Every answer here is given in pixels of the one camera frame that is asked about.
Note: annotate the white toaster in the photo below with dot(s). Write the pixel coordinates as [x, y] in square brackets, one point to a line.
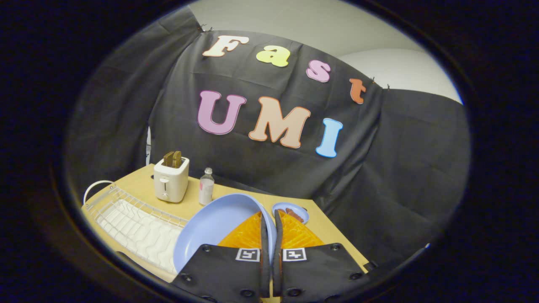
[170, 183]

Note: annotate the clear plastic bottle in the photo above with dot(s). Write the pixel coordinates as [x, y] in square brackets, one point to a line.
[206, 189]

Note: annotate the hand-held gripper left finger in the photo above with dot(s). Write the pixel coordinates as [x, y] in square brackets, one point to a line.
[265, 252]

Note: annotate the black backdrop cloth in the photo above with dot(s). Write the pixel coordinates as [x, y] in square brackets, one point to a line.
[400, 168]

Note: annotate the small blue dish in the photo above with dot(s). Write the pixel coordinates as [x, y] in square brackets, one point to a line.
[303, 212]

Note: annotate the brown bread slice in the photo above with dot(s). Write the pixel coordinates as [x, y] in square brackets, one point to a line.
[177, 159]
[168, 159]

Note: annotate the large light blue plate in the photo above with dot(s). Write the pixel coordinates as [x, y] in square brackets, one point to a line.
[219, 219]

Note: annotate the brown sausage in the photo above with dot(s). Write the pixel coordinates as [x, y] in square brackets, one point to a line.
[295, 215]

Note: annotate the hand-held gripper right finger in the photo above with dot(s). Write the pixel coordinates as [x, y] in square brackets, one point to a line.
[278, 252]

